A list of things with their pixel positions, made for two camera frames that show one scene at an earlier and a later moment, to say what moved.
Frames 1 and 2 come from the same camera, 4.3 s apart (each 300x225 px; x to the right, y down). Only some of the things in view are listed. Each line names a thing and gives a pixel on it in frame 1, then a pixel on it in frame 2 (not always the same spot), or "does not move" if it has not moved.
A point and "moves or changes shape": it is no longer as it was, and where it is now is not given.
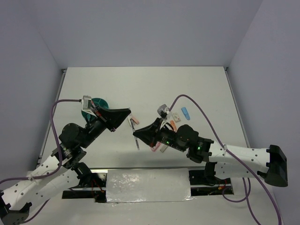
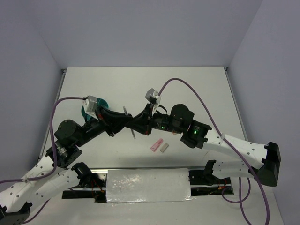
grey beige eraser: x=163 y=148 does not move
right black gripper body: x=166 y=136 to x=160 y=121
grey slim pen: x=133 y=130 moves or changes shape
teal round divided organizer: x=98 y=102 does not move
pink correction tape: x=157 y=145 does not move
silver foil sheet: x=132 y=185 does not move
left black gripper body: x=95 y=128 does not move
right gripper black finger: x=148 y=134 to x=141 y=123
